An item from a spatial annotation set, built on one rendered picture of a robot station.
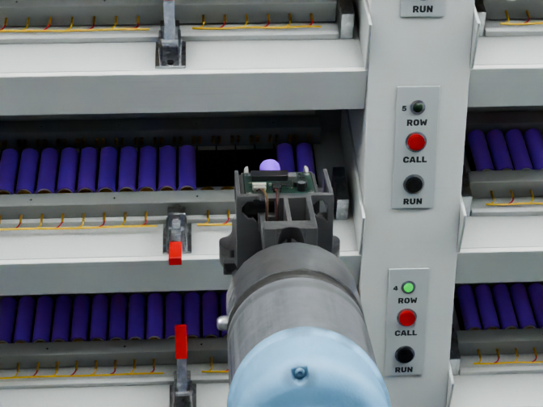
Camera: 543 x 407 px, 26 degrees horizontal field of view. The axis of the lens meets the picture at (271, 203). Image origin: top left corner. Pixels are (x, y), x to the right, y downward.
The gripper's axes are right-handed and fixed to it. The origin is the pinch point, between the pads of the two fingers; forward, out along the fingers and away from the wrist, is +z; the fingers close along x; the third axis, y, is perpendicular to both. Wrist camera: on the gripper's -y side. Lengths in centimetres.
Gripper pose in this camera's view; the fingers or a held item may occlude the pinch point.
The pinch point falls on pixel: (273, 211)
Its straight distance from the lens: 99.7
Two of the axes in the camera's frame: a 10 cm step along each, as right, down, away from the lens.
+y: 0.0, -9.2, -3.9
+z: -0.6, -3.9, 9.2
